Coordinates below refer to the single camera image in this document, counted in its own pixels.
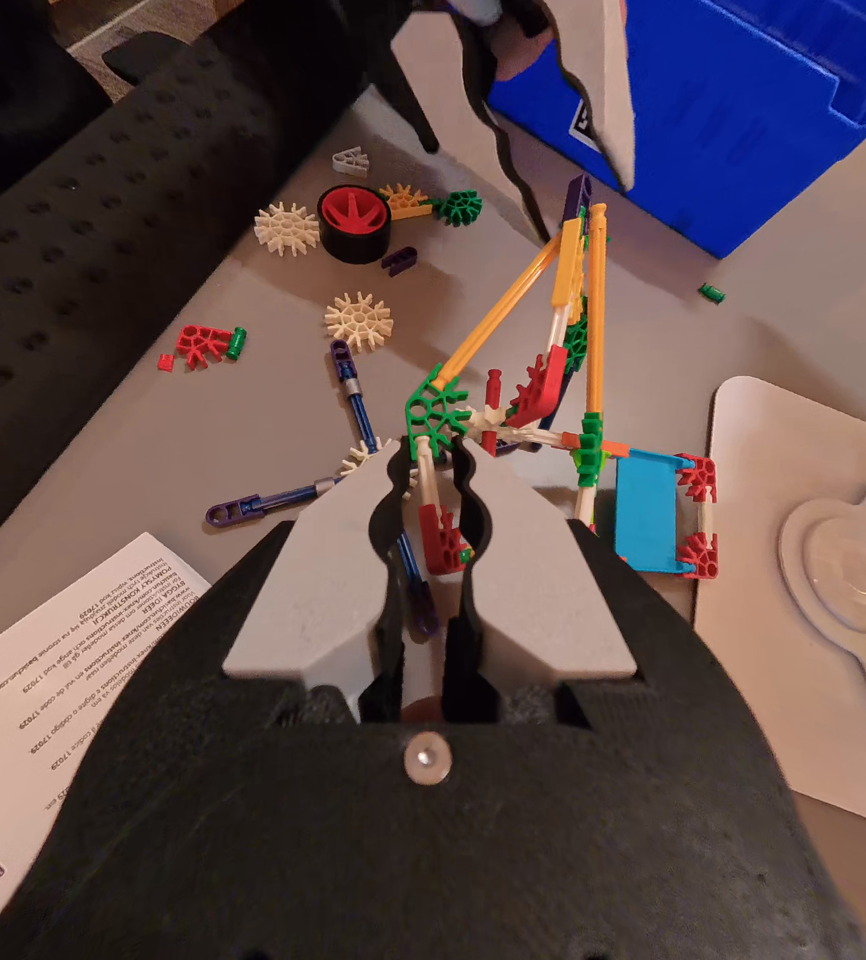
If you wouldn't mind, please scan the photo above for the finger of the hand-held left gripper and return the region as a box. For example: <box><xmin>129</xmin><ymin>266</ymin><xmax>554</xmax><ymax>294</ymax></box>
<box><xmin>540</xmin><ymin>0</ymin><xmax>638</xmax><ymax>190</ymax></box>
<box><xmin>390</xmin><ymin>7</ymin><xmax>554</xmax><ymax>241</ymax></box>

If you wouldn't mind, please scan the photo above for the clear suction dome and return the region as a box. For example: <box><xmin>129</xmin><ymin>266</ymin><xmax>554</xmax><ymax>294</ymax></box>
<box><xmin>800</xmin><ymin>517</ymin><xmax>866</xmax><ymax>635</ymax></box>

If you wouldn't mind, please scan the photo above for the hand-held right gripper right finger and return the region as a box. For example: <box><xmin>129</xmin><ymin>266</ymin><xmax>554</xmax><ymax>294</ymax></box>
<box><xmin>442</xmin><ymin>435</ymin><xmax>640</xmax><ymax>725</ymax></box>

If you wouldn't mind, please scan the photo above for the colourful toy construction model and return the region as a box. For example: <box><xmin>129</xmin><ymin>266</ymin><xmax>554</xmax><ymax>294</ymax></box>
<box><xmin>403</xmin><ymin>174</ymin><xmax>721</xmax><ymax>582</ymax></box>

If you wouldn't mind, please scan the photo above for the black wheel red hub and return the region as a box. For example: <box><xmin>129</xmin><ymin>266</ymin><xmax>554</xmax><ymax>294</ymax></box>
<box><xmin>316</xmin><ymin>183</ymin><xmax>395</xmax><ymax>265</ymax></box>

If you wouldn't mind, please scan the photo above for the green round connector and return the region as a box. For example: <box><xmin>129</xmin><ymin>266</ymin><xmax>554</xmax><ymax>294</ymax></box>
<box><xmin>431</xmin><ymin>189</ymin><xmax>484</xmax><ymax>228</ymax></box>

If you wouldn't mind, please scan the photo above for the blue plastic bin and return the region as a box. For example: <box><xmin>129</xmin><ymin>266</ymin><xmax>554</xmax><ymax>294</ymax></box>
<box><xmin>487</xmin><ymin>0</ymin><xmax>866</xmax><ymax>260</ymax></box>

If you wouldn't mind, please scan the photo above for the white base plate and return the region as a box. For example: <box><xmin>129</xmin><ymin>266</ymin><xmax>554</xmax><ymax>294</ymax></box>
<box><xmin>694</xmin><ymin>375</ymin><xmax>866</xmax><ymax>837</ymax></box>

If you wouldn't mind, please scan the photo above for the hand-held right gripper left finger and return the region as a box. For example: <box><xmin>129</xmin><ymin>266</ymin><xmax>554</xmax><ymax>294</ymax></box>
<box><xmin>221</xmin><ymin>436</ymin><xmax>413</xmax><ymax>725</ymax></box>

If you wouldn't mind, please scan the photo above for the black perforated panel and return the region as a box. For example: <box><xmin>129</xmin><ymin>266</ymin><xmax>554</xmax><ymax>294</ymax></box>
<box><xmin>0</xmin><ymin>30</ymin><xmax>404</xmax><ymax>582</ymax></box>

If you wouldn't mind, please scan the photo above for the white snowflake connector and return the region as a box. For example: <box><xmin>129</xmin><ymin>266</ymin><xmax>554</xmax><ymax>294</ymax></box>
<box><xmin>324</xmin><ymin>291</ymin><xmax>395</xmax><ymax>354</ymax></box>
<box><xmin>253</xmin><ymin>201</ymin><xmax>322</xmax><ymax>258</ymax></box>

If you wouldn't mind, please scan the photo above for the red connector with green clip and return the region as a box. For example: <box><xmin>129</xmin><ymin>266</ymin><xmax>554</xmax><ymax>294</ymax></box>
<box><xmin>175</xmin><ymin>324</ymin><xmax>248</xmax><ymax>371</ymax></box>

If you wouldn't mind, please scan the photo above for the instruction booklet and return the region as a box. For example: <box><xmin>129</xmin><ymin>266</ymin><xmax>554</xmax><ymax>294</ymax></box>
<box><xmin>0</xmin><ymin>531</ymin><xmax>213</xmax><ymax>960</ymax></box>

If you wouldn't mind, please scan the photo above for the blue rod cross assembly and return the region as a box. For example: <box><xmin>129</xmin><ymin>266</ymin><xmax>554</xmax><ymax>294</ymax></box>
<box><xmin>204</xmin><ymin>339</ymin><xmax>442</xmax><ymax>640</ymax></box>

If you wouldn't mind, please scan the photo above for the yellow fan connector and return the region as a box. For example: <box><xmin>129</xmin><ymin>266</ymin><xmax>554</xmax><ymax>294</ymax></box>
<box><xmin>379</xmin><ymin>183</ymin><xmax>434</xmax><ymax>221</ymax></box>

